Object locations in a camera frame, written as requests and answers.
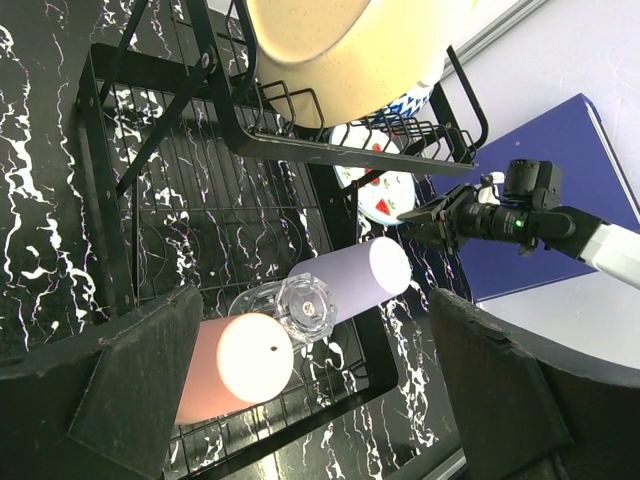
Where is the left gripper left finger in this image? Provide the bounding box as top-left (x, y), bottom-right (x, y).
top-left (1, 286), bottom-right (203, 479)

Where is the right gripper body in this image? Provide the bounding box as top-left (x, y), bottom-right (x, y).
top-left (435, 184), bottom-right (500, 250)

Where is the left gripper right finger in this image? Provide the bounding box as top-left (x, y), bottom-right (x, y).
top-left (429, 289), bottom-right (639, 479)

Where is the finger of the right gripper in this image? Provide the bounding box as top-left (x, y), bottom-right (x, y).
top-left (397, 196), bottom-right (459, 223)
top-left (402, 225), bottom-right (450, 253)

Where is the white watermelon plate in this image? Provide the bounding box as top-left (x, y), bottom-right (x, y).
top-left (329, 125), bottom-right (415, 226)

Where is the lavender cup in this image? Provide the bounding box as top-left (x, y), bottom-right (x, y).
top-left (289, 237), bottom-right (411, 323)

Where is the clear glass cup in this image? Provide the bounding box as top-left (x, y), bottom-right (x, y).
top-left (228, 273), bottom-right (338, 353)

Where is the beige bird plate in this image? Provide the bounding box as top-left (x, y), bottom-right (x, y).
top-left (247, 0), bottom-right (475, 128)

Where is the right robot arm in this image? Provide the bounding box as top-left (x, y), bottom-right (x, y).
top-left (398, 159), bottom-right (639, 288)

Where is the blue patterned bowl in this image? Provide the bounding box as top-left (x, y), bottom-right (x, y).
top-left (386, 82), bottom-right (433, 117)

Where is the purple binder right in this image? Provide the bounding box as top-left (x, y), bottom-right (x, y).
top-left (420, 94), bottom-right (639, 300)

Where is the pink cup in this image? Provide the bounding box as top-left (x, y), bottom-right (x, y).
top-left (175, 313), bottom-right (294, 425)

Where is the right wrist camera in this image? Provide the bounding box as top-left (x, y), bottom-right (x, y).
top-left (480, 171), bottom-right (505, 188)

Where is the black wire dish rack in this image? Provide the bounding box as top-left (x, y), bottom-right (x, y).
top-left (74, 0), bottom-right (490, 480)

